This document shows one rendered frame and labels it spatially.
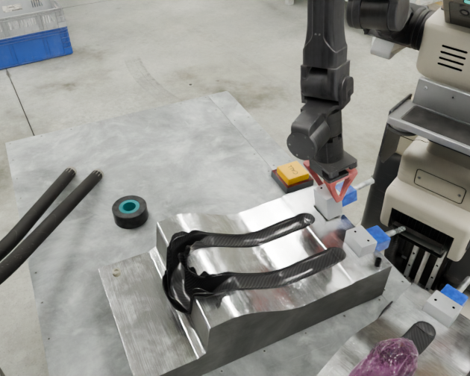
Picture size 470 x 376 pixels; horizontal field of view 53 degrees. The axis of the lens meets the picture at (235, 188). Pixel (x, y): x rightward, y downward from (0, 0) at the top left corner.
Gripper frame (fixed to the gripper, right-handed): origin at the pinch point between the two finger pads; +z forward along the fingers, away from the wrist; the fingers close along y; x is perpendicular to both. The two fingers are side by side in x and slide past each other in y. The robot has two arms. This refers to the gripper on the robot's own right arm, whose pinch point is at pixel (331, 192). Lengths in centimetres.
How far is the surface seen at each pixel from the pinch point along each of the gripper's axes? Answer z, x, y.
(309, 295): 5.6, -16.0, 16.2
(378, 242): 5.5, 1.9, 12.6
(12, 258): -8, -61, -11
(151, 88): 64, 11, -238
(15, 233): -5, -61, -22
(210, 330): -0.9, -35.0, 18.5
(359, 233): 3.4, -0.8, 10.2
